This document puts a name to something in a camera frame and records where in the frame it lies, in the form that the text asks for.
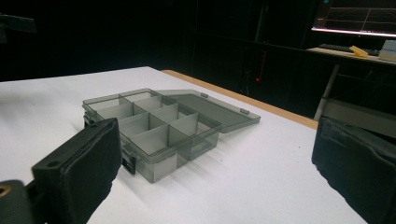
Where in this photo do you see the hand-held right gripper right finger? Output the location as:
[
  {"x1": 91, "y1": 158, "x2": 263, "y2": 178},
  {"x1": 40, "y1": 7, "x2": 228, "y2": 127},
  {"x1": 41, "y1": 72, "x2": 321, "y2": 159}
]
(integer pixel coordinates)
[{"x1": 311, "y1": 115, "x2": 396, "y2": 224}]

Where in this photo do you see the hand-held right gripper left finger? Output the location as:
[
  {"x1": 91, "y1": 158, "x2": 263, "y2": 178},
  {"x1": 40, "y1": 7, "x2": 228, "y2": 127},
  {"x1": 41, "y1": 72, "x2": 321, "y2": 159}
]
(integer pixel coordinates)
[{"x1": 31, "y1": 118, "x2": 123, "y2": 224}]

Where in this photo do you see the grey transparent compartment box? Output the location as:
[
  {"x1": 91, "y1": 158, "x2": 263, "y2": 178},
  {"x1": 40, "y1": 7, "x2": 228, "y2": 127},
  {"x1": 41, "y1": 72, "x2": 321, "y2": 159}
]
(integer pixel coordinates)
[{"x1": 81, "y1": 88, "x2": 262, "y2": 184}]

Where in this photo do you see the wooden side desk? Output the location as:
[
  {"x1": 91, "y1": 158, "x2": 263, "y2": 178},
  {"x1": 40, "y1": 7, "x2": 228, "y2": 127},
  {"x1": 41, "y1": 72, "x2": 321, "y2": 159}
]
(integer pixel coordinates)
[{"x1": 306, "y1": 46, "x2": 396, "y2": 139}]

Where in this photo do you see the yellow object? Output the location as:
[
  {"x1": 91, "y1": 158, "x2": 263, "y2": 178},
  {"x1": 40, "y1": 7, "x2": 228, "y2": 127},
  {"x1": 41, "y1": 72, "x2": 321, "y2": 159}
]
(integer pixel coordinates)
[{"x1": 348, "y1": 45, "x2": 369, "y2": 59}]

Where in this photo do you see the black keyboard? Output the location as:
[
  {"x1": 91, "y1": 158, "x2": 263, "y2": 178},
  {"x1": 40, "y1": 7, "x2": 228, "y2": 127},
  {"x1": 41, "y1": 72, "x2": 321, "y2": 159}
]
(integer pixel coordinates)
[{"x1": 318, "y1": 43, "x2": 381, "y2": 57}]

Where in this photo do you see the pale blue box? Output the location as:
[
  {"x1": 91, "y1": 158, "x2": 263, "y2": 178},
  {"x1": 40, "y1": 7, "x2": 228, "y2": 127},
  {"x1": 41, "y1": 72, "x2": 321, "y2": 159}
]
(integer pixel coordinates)
[{"x1": 377, "y1": 39, "x2": 396, "y2": 63}]

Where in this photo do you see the computer monitor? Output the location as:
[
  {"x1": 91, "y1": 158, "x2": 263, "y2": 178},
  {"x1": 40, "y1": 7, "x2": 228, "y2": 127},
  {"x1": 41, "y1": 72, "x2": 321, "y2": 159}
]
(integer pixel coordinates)
[{"x1": 311, "y1": 0, "x2": 396, "y2": 38}]

